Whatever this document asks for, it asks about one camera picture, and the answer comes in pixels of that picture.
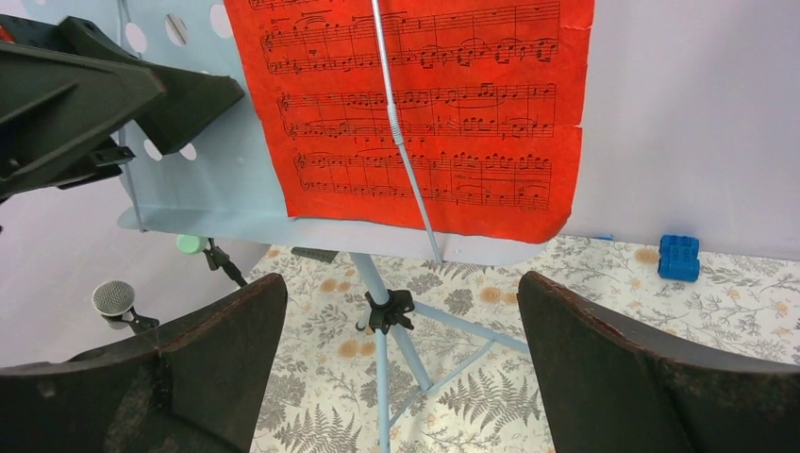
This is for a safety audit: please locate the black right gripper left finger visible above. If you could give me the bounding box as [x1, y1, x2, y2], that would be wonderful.
[1, 274, 288, 452]

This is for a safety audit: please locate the red sheet music page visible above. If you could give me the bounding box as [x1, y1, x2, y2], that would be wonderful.
[225, 1, 595, 243]

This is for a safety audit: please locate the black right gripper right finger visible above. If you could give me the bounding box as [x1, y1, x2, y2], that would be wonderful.
[518, 271, 799, 452]

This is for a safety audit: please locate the dark grey brick baseplate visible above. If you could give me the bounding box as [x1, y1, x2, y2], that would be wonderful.
[291, 246, 339, 263]

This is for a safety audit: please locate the black near microphone stand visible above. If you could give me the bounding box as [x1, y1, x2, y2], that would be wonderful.
[121, 308, 160, 334]

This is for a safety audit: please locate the black silver microphone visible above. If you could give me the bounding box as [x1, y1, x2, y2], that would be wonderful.
[91, 280, 135, 329]

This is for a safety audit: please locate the black far microphone stand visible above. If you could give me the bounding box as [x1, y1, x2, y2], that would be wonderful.
[203, 238, 247, 288]

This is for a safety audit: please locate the mint green microphone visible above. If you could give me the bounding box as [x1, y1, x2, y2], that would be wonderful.
[175, 234, 208, 255]

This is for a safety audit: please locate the light blue music stand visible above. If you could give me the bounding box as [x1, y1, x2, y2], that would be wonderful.
[18, 0, 551, 453]

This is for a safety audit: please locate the black microphone stand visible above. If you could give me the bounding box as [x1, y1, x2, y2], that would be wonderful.
[203, 238, 247, 288]
[121, 308, 160, 334]

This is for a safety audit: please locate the blue toy brick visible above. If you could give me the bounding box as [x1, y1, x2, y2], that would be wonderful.
[658, 235, 701, 282]

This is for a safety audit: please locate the floral patterned table mat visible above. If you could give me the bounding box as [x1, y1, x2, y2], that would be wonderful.
[251, 236, 799, 452]

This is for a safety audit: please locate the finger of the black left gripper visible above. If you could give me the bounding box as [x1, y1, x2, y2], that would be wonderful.
[1, 42, 166, 200]
[58, 16, 244, 155]

